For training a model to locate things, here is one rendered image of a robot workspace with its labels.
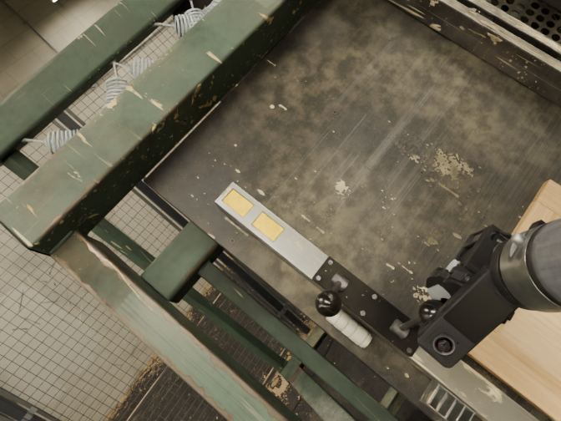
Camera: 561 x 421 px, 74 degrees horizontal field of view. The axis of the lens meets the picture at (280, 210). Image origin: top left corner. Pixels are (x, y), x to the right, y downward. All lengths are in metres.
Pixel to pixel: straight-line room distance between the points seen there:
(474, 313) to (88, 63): 1.11
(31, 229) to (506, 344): 0.80
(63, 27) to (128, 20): 4.60
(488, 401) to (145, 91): 0.77
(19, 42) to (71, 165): 5.07
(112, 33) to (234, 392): 1.01
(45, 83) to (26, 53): 4.48
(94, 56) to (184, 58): 0.52
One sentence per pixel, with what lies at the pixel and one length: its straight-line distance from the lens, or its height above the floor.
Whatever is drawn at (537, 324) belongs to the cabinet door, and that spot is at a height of 1.21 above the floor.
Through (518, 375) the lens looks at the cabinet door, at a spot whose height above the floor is 1.21.
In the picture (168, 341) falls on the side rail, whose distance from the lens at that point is 0.65.
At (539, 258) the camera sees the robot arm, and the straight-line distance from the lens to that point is 0.36.
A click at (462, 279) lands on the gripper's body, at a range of 0.46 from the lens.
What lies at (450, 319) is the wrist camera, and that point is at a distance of 0.44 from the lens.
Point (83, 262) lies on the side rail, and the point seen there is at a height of 1.80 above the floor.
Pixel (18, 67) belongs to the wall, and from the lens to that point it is 5.64.
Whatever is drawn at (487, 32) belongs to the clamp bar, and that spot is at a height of 1.56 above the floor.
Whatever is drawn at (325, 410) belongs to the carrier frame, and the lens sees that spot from 1.57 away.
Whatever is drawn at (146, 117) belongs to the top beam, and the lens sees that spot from 0.71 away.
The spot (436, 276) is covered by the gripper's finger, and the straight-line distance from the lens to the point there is 0.50.
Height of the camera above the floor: 1.86
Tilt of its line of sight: 20 degrees down
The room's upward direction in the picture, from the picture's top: 45 degrees counter-clockwise
